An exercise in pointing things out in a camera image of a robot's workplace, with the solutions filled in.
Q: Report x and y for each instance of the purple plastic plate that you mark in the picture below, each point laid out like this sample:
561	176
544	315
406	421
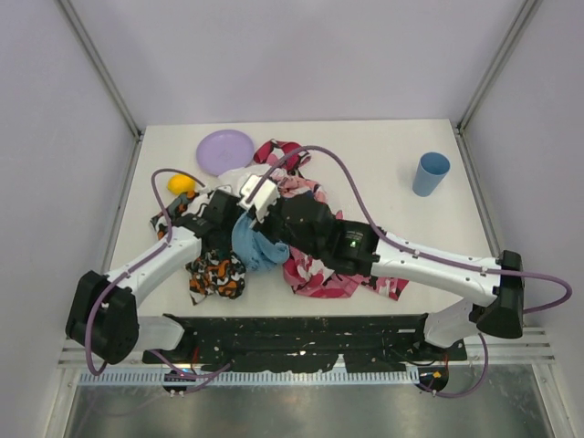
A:
224	150

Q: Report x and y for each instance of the pink black camo cloth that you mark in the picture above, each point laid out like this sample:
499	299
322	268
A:
308	277

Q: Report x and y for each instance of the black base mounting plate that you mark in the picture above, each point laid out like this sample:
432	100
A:
308	344

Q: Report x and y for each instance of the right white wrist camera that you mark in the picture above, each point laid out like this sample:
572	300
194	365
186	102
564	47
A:
256	196

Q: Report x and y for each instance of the right aluminium frame post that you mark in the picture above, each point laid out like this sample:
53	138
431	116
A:
505	50

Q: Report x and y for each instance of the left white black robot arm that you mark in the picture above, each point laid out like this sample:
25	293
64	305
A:
105	306

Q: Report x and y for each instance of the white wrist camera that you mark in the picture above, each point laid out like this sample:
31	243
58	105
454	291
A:
256	196
214	188

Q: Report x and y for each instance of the light blue cloth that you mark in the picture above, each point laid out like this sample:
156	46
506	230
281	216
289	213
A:
256	252

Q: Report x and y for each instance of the pink navy camo cloth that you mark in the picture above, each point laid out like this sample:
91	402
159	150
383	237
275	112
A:
290	186

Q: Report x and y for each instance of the orange grey camo cloth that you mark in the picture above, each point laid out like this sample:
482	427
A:
218	270

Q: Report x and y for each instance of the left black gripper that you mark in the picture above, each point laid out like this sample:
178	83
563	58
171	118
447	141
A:
224	206

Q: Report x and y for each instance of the left aluminium frame post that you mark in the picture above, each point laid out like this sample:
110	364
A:
80	32

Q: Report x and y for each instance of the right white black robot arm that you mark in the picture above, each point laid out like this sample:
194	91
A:
491	302

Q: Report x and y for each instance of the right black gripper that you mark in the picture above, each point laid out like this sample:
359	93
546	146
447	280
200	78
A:
283	212

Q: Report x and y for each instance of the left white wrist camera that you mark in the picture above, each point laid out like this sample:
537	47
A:
214	188

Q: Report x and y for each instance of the blue plastic cup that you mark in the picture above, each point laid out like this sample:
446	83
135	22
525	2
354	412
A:
432	168

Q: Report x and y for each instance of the white slotted cable duct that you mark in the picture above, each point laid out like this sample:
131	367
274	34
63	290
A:
336	376

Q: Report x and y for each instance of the red pink camo cloth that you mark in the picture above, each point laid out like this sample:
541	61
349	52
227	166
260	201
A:
272	151

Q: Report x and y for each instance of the aluminium frame post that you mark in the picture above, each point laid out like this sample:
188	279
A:
80	32
505	50

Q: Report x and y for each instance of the white cloth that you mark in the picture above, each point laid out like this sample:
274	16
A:
233	180

